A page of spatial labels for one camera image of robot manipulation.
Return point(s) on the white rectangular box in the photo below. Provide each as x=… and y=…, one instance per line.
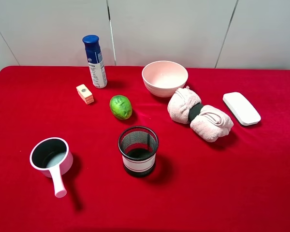
x=242, y=109

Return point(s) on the green mango fruit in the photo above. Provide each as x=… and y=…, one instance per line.
x=121, y=107

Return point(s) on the black mesh pen holder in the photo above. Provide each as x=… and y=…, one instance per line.
x=138, y=146

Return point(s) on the pink ribbed bowl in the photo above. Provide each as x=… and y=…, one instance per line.
x=163, y=78

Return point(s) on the pink rolled towel black band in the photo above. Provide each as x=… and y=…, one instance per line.
x=208, y=122

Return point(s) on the orange white eraser block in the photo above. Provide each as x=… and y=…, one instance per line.
x=85, y=94

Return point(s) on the blue white spray can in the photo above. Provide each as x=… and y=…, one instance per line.
x=95, y=61

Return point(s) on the pink saucepan with handle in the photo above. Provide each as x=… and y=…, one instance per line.
x=52, y=157

